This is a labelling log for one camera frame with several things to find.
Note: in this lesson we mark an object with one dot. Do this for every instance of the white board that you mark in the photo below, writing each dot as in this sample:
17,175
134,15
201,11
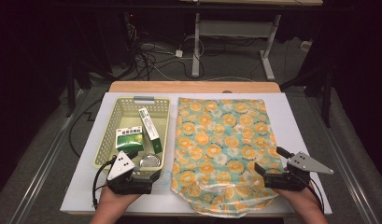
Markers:
86,189

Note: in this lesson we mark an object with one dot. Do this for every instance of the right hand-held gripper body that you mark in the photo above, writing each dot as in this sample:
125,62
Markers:
285,180

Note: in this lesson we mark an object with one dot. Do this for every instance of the white metal desk frame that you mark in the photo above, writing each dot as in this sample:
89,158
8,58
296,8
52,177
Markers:
196,46

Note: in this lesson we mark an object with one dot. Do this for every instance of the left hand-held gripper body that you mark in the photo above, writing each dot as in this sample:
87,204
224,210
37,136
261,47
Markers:
120,166

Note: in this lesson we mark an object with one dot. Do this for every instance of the white power adapter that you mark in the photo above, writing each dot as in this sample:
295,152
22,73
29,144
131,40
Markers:
179,53

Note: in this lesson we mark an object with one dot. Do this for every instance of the grey table grommet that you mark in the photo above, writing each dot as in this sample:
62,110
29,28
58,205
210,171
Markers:
227,91

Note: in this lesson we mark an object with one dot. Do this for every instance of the long green white box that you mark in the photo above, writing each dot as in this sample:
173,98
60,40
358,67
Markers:
149,127

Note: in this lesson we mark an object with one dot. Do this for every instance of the round silver tin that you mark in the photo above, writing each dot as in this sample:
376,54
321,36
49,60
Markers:
149,161

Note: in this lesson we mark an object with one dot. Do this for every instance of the wide green medicine box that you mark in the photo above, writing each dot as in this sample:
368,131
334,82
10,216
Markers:
129,140

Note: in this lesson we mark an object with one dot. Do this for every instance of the metal floor rail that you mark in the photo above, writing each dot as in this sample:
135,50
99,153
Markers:
350,177
39,174

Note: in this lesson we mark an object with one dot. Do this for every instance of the person's right hand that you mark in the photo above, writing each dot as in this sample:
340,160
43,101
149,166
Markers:
304,200

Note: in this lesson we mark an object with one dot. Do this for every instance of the orange print cloth bag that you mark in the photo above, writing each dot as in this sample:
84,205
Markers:
223,140

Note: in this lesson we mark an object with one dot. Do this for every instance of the black stand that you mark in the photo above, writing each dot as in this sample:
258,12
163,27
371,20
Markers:
326,93
71,93

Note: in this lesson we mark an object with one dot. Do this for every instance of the person's left hand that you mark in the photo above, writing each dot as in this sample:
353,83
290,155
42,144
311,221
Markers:
114,202

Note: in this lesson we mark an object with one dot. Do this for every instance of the pale yellow plastic basket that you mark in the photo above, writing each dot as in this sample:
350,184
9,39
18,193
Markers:
129,118

